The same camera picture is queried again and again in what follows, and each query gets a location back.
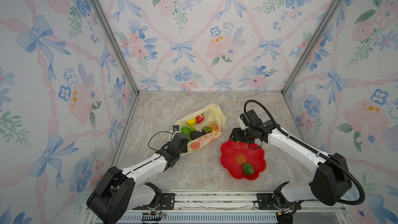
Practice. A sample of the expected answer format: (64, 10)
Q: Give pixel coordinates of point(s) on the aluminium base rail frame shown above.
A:
(234, 207)

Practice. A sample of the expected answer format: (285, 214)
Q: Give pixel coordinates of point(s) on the yellow fruit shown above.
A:
(192, 122)

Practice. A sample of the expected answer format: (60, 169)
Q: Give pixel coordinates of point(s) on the dark green avocado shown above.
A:
(248, 169)

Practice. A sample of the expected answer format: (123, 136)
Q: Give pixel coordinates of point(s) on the red fruit in bag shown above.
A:
(200, 118)

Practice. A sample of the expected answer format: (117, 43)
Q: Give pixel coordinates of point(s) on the green grapes bunch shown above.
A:
(186, 130)

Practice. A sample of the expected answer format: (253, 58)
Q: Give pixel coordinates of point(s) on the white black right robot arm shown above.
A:
(329, 181)

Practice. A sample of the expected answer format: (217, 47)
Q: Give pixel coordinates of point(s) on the aluminium corner frame post left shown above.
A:
(106, 27)

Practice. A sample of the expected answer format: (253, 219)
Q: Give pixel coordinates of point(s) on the aluminium corner frame post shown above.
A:
(106, 27)
(319, 31)

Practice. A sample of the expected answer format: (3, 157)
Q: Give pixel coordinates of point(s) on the aluminium corner frame post right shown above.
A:
(319, 31)

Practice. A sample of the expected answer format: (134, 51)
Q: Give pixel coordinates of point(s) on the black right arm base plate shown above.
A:
(270, 201)

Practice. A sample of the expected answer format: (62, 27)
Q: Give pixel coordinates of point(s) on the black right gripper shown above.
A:
(236, 135)

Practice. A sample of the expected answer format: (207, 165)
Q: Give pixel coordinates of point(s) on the purple mangosteen green calyx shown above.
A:
(207, 129)

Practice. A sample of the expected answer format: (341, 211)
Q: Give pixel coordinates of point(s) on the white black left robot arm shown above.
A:
(120, 190)

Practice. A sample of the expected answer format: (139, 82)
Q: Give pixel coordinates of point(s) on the pale yellow plastic bag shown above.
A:
(213, 117)

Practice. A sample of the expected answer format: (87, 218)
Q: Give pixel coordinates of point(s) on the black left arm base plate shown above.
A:
(165, 201)

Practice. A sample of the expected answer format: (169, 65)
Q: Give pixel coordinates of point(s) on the red flower-shaped plate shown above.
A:
(234, 154)

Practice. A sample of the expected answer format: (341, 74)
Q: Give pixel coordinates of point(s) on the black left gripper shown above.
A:
(185, 148)

